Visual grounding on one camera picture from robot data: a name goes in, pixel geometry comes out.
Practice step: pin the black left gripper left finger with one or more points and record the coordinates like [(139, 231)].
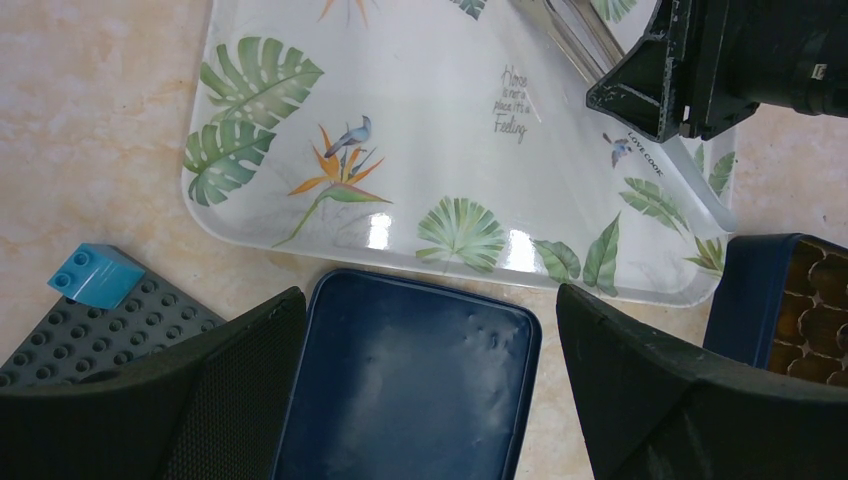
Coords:
[(211, 407)]

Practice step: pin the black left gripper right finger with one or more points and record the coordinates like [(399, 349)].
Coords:
[(653, 406)]

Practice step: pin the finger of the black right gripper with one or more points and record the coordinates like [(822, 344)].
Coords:
[(644, 90)]

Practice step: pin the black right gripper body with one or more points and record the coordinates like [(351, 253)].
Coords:
[(790, 54)]

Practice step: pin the silver metal tongs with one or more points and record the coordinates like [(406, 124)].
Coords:
[(592, 48)]

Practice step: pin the blue chocolate box with insert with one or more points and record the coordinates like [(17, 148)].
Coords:
[(781, 306)]

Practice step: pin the grey building baseplate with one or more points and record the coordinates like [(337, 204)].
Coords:
[(74, 341)]

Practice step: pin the dark blue box lid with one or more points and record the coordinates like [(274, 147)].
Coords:
[(402, 379)]

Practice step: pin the light blue toy brick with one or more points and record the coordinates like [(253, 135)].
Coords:
[(97, 275)]

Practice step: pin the white leaf-print tray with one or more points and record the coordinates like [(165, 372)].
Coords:
[(453, 138)]

